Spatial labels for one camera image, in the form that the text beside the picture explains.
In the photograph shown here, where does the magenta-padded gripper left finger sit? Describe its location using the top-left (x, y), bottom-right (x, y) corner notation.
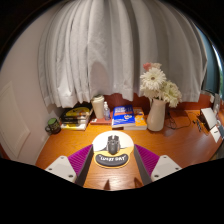
top-left (44, 144), bottom-right (95, 187)

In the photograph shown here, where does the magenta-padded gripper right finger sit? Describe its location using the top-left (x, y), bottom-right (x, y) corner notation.
top-left (133, 144), bottom-right (183, 186)

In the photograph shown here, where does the grey black computer mouse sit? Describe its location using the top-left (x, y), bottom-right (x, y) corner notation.
top-left (106, 134), bottom-right (122, 156)

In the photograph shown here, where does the white yellow mouse pad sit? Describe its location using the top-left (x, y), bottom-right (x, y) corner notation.
top-left (91, 130), bottom-right (135, 169)

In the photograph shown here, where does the dark green mug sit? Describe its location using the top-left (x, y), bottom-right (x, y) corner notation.
top-left (44, 117), bottom-right (62, 135)

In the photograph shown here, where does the yellow black book stack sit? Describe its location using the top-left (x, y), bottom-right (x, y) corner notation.
top-left (59, 105), bottom-right (94, 131)

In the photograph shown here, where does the white ceramic vase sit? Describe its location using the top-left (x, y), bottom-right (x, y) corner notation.
top-left (146, 97), bottom-right (167, 132)

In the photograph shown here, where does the thin red book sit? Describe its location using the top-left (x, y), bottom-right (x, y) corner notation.
top-left (89, 116), bottom-right (113, 126)

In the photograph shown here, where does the white card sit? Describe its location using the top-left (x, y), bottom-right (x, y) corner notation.
top-left (209, 125), bottom-right (223, 144)

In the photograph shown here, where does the blue book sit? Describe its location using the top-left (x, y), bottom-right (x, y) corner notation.
top-left (111, 105), bottom-right (137, 129)

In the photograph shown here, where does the white box device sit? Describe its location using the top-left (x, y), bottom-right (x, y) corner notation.
top-left (199, 107), bottom-right (218, 131)

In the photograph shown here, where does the white tumbler cup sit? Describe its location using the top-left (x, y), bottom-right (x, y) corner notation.
top-left (91, 94), bottom-right (106, 120)

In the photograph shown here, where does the small clear bottle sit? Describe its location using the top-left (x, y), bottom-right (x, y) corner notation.
top-left (102, 101), bottom-right (111, 122)

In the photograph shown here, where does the white flower bouquet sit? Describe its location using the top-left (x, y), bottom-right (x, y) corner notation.
top-left (139, 62), bottom-right (184, 109)

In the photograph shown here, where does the white curtain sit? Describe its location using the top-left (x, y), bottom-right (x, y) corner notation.
top-left (37, 0), bottom-right (208, 109)

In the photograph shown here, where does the black cable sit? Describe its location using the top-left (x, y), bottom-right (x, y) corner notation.
top-left (164, 108), bottom-right (194, 130)

